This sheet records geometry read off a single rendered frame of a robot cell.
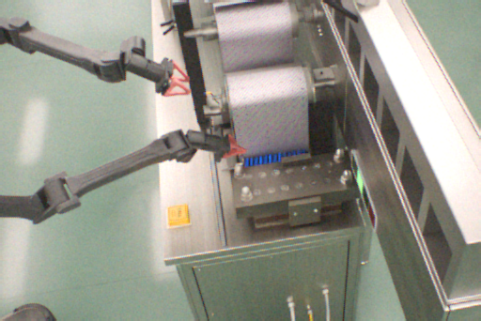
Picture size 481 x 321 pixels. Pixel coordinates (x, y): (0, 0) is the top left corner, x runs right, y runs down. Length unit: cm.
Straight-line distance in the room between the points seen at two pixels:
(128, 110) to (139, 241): 102
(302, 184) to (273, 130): 19
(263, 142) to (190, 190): 33
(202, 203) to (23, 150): 198
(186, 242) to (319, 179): 48
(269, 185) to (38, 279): 163
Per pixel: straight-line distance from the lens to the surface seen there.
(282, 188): 187
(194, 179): 209
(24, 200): 173
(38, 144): 380
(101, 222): 324
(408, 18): 182
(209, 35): 196
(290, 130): 189
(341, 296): 231
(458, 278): 112
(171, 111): 236
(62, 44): 184
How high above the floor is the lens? 248
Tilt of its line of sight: 48 degrees down
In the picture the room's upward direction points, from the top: 8 degrees counter-clockwise
